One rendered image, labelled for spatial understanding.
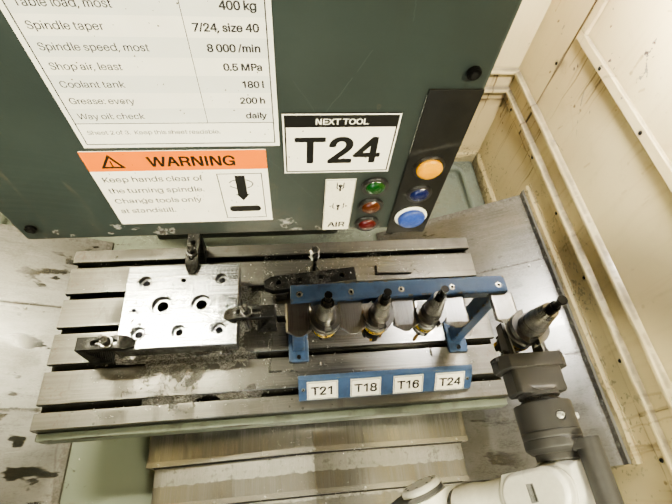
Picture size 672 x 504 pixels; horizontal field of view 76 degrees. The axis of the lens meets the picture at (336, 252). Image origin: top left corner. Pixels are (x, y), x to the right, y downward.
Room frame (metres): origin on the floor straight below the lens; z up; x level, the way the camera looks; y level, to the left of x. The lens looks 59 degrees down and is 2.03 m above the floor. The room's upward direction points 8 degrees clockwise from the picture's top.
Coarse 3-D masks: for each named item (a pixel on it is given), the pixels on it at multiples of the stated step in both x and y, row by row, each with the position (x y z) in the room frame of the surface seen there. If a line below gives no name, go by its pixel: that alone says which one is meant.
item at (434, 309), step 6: (432, 300) 0.37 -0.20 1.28; (438, 300) 0.37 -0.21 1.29; (444, 300) 0.37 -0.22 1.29; (426, 306) 0.37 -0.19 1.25; (432, 306) 0.37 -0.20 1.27; (438, 306) 0.37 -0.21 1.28; (426, 312) 0.37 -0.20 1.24; (432, 312) 0.36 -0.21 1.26; (438, 312) 0.36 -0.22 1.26; (426, 318) 0.36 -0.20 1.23; (432, 318) 0.36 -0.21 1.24; (438, 318) 0.36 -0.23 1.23
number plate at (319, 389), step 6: (312, 384) 0.27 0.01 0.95; (318, 384) 0.27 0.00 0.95; (324, 384) 0.27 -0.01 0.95; (330, 384) 0.27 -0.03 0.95; (336, 384) 0.27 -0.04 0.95; (312, 390) 0.25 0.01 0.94; (318, 390) 0.26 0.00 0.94; (324, 390) 0.26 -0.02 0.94; (330, 390) 0.26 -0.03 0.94; (336, 390) 0.26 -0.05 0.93; (312, 396) 0.24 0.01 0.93; (318, 396) 0.25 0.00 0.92; (324, 396) 0.25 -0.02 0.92; (330, 396) 0.25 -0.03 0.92; (336, 396) 0.25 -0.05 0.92
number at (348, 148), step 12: (336, 132) 0.27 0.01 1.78; (348, 132) 0.27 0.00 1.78; (360, 132) 0.28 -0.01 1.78; (372, 132) 0.28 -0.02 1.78; (384, 132) 0.28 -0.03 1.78; (336, 144) 0.27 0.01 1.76; (348, 144) 0.27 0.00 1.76; (360, 144) 0.28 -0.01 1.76; (372, 144) 0.28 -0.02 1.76; (384, 144) 0.28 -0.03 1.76; (336, 156) 0.27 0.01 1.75; (348, 156) 0.28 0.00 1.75; (360, 156) 0.28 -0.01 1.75; (372, 156) 0.28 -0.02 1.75
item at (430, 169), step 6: (426, 162) 0.29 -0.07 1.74; (432, 162) 0.29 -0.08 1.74; (438, 162) 0.29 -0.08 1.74; (420, 168) 0.28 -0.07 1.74; (426, 168) 0.28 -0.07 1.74; (432, 168) 0.28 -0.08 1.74; (438, 168) 0.29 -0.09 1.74; (420, 174) 0.28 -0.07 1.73; (426, 174) 0.28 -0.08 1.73; (432, 174) 0.28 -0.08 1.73; (438, 174) 0.29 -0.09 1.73
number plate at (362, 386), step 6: (360, 378) 0.30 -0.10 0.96; (366, 378) 0.30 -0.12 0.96; (372, 378) 0.30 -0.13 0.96; (378, 378) 0.30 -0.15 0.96; (354, 384) 0.28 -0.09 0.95; (360, 384) 0.28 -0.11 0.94; (366, 384) 0.29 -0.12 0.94; (372, 384) 0.29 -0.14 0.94; (378, 384) 0.29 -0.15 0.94; (354, 390) 0.27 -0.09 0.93; (360, 390) 0.27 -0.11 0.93; (366, 390) 0.27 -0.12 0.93; (372, 390) 0.28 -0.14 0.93; (378, 390) 0.28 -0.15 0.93; (354, 396) 0.26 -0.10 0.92
